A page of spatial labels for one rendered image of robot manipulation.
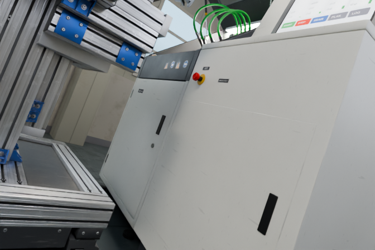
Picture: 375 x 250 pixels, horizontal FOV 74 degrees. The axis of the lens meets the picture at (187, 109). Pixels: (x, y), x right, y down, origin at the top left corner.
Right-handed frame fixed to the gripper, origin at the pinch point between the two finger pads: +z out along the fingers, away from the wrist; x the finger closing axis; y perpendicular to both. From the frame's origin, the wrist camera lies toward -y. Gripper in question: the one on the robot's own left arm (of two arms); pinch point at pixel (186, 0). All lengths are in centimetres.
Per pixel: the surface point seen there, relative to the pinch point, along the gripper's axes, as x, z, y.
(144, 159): 2, 74, 65
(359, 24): 94, 56, 24
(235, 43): 52, 43, 24
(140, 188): 7, 85, 73
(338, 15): 71, 50, -11
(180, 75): 17, 43, 34
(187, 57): 19.5, 36.2, 27.5
